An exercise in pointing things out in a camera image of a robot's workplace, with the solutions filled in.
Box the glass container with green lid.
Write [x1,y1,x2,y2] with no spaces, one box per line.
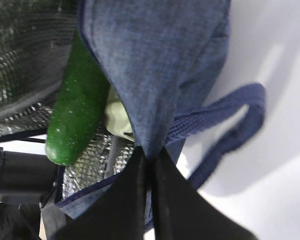
[104,86,134,142]

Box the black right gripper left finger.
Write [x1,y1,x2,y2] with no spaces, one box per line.
[52,146,147,240]

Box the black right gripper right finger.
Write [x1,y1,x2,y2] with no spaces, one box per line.
[150,148,257,240]

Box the navy blue lunch bag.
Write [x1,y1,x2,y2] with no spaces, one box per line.
[0,0,266,239]

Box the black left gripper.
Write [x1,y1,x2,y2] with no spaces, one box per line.
[0,147,59,240]

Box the green cucumber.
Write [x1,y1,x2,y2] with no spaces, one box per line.
[45,32,110,166]

